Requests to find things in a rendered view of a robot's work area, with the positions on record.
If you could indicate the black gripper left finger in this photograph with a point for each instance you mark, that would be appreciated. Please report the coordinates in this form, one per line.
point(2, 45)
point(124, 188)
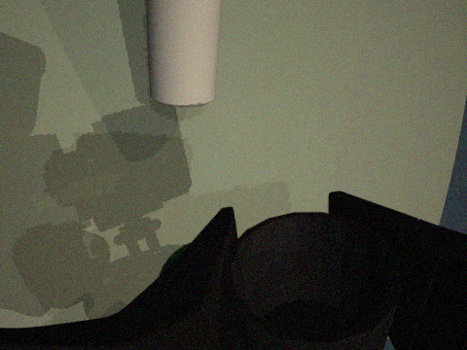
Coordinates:
point(187, 308)

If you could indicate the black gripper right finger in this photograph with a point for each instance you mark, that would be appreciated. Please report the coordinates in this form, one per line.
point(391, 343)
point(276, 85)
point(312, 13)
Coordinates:
point(431, 313)

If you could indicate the dark green cylinder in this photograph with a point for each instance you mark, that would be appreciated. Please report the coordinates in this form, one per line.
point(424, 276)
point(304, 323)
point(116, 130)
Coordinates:
point(171, 260)

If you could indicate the long white pipe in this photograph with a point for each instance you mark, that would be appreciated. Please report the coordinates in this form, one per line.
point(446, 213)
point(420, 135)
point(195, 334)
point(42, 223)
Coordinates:
point(183, 45)

